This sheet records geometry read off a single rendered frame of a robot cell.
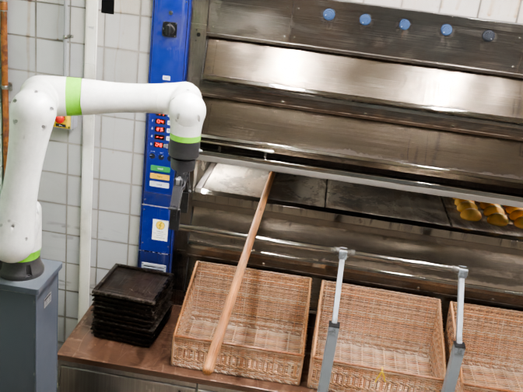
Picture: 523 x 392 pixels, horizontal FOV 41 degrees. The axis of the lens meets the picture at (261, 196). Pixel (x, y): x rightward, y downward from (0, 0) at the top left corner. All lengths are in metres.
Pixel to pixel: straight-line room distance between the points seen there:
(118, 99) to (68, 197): 1.32
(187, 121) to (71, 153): 1.36
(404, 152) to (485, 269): 0.67
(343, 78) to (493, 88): 0.62
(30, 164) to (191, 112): 0.47
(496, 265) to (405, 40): 1.11
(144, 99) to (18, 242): 0.56
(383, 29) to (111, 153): 1.32
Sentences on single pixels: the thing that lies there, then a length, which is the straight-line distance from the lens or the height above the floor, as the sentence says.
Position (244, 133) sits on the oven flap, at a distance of 3.06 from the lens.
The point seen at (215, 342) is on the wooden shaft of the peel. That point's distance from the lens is 2.06.
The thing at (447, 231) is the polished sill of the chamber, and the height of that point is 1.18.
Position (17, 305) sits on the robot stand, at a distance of 2.38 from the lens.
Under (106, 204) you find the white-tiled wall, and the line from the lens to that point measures 3.34.
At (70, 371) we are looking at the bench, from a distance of 3.14.
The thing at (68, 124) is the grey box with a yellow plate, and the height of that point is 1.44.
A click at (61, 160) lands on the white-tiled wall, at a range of 3.34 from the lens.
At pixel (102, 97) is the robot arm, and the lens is 2.14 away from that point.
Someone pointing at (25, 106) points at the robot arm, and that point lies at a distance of 1.99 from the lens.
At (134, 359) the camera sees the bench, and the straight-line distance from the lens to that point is 3.07.
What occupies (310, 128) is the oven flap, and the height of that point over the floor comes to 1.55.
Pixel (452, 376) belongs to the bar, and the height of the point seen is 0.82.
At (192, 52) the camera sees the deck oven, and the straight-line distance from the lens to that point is 3.05.
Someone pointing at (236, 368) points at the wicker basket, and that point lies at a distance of 3.00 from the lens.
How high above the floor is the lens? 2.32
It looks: 21 degrees down
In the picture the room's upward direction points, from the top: 7 degrees clockwise
